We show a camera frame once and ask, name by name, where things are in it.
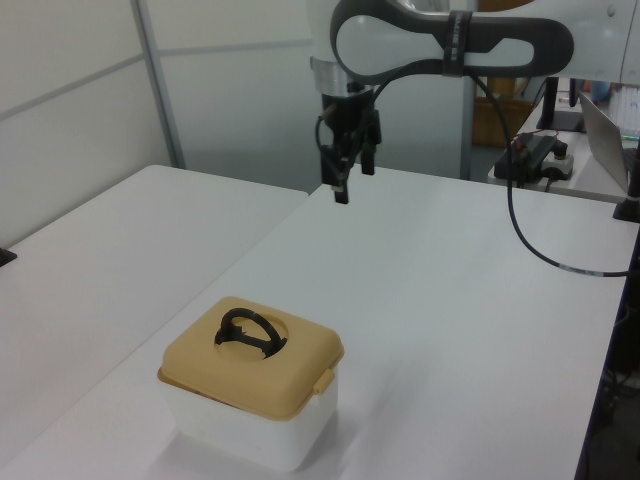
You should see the black cable strap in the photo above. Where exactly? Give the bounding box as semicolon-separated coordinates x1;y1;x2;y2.
441;8;474;79

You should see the white plastic tool case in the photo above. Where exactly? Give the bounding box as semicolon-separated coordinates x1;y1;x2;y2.
158;372;339;474

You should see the black power box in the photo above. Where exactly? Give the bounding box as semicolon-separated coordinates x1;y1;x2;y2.
493;134;557;182

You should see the black monitor stand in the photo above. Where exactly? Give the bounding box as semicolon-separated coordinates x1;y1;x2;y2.
540;77;586;134

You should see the grey emergency stop button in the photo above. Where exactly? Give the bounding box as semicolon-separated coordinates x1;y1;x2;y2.
544;141;577;182

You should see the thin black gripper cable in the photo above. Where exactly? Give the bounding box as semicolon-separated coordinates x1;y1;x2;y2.
314;113;334;151

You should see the grey laptop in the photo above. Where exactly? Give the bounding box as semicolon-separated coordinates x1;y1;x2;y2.
578;89;640;194

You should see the white background desk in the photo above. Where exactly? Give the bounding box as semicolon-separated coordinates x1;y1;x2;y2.
487;99;632;204

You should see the brown cardboard box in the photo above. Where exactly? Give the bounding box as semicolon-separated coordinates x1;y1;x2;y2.
472;94;534;149

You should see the tan plastic case lid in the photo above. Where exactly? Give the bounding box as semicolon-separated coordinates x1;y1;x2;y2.
157;295;345;420

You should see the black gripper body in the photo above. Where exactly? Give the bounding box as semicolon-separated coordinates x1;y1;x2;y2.
320;85;377;137

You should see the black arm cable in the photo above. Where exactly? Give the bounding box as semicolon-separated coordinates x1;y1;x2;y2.
372;69;632;278

